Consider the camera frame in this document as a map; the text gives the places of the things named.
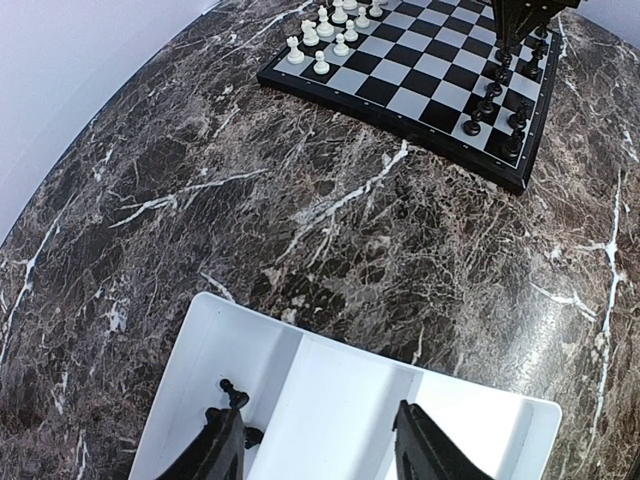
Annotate black knight in tray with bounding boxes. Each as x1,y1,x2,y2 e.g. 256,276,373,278
244,426,264,450

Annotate black rook chess piece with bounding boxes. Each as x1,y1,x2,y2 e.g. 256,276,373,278
508,100,531,130

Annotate black pawn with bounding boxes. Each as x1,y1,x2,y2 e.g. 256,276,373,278
462,109,483,136
493,54,512,85
219,378,250,410

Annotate white plastic tray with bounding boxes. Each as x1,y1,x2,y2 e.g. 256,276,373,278
130,292,562,479

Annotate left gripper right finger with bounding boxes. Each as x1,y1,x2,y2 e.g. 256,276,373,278
393,400,480,479

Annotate tall black piece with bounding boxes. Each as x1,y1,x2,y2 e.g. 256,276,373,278
477,82,503,115

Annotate black grey chessboard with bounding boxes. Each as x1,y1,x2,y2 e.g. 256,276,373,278
257,1,562,194

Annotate black piece bottom row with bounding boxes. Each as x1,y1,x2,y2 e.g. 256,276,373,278
500,128,525,160

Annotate white chess pieces row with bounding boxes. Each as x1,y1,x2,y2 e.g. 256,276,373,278
278,1,387,77

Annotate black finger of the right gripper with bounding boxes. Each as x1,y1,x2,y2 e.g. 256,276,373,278
490,0,581,49

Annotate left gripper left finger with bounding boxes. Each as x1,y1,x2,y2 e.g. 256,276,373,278
157,407,245,480

